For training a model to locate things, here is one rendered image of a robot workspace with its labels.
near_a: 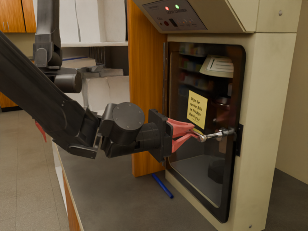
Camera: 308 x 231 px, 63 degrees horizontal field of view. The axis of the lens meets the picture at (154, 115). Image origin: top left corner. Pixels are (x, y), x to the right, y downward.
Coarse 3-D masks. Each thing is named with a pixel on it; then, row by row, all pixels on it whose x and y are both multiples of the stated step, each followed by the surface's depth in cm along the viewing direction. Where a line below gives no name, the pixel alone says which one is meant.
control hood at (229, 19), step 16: (144, 0) 60; (192, 0) 47; (208, 0) 44; (224, 0) 41; (240, 0) 42; (256, 0) 43; (208, 16) 48; (224, 16) 44; (240, 16) 42; (256, 16) 44; (160, 32) 70; (176, 32) 63; (192, 32) 57; (208, 32) 53; (224, 32) 49; (240, 32) 45
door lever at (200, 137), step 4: (192, 128) 57; (188, 132) 57; (192, 132) 55; (196, 132) 54; (200, 132) 54; (216, 132) 55; (220, 132) 54; (192, 136) 56; (196, 136) 54; (200, 136) 53; (204, 136) 53; (208, 136) 53; (212, 136) 54; (216, 136) 54; (220, 136) 54; (200, 140) 52; (204, 140) 53; (220, 140) 55
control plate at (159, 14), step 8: (160, 0) 55; (168, 0) 53; (176, 0) 50; (184, 0) 48; (144, 8) 64; (152, 8) 61; (160, 8) 58; (176, 8) 53; (184, 8) 51; (192, 8) 49; (152, 16) 65; (160, 16) 61; (168, 16) 59; (176, 16) 56; (184, 16) 54; (192, 16) 51; (184, 24) 56; (192, 24) 54; (200, 24) 52
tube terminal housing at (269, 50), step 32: (288, 0) 46; (256, 32) 45; (288, 32) 49; (256, 64) 47; (288, 64) 51; (256, 96) 49; (256, 128) 52; (256, 160) 55; (256, 192) 58; (224, 224) 61; (256, 224) 62
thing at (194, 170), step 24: (168, 48) 71; (192, 48) 60; (216, 48) 52; (240, 48) 46; (168, 72) 72; (192, 72) 61; (216, 72) 53; (240, 72) 47; (168, 96) 74; (216, 96) 54; (240, 96) 49; (216, 120) 55; (192, 144) 65; (216, 144) 56; (168, 168) 81; (192, 168) 67; (216, 168) 58; (192, 192) 69; (216, 192) 59; (216, 216) 60
